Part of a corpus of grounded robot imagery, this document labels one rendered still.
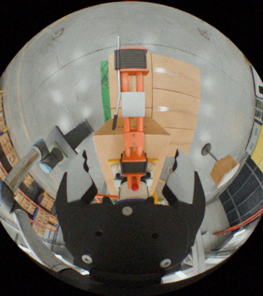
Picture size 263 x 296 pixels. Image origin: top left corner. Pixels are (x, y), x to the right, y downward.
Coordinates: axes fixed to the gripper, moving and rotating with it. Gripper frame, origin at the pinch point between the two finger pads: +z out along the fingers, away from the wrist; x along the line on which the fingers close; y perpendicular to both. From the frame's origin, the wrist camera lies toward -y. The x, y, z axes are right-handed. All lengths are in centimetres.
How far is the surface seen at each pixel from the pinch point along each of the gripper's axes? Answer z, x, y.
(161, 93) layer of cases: 74, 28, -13
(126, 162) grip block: 12.5, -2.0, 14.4
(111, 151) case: 26.8, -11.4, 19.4
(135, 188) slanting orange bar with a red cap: 1.9, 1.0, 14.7
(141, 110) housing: 13.0, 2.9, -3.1
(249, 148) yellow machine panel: 114, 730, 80
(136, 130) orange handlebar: 15.6, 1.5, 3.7
